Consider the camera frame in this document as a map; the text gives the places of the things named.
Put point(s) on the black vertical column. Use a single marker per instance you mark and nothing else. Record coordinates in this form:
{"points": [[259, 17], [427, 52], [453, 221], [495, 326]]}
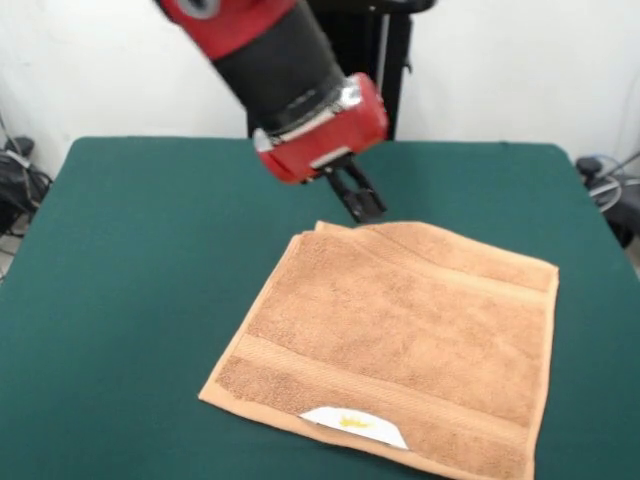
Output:
{"points": [[395, 75]]}

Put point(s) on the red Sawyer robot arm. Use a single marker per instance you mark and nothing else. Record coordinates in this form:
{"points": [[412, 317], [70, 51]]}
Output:
{"points": [[270, 55]]}

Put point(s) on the dark green table cloth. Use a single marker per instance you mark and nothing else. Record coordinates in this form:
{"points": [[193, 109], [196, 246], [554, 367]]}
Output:
{"points": [[125, 300]]}

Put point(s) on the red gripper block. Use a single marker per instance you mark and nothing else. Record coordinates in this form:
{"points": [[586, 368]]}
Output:
{"points": [[325, 140]]}

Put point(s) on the tan terry towel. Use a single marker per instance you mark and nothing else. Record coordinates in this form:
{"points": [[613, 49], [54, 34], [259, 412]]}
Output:
{"points": [[400, 340]]}

